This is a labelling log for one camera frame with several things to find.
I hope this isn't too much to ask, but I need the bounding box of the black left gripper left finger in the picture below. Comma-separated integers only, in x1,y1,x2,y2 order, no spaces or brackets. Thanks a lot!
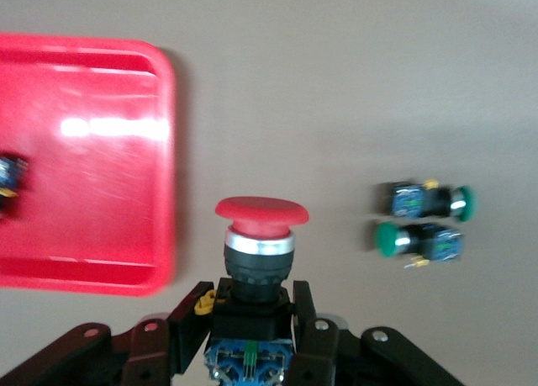
120,280,217,386

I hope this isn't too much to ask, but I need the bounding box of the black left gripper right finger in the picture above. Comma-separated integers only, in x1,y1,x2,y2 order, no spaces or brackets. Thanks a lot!
284,279,340,386

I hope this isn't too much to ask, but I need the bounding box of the red mushroom push button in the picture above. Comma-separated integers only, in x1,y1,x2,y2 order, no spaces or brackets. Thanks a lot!
203,196,310,386
0,150,31,221

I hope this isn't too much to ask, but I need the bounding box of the green push button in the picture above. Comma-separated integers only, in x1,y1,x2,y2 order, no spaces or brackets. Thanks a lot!
372,220,466,272
373,178,478,224

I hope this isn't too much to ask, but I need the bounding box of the red plastic tray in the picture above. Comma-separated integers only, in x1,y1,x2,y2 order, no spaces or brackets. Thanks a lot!
0,32,177,299

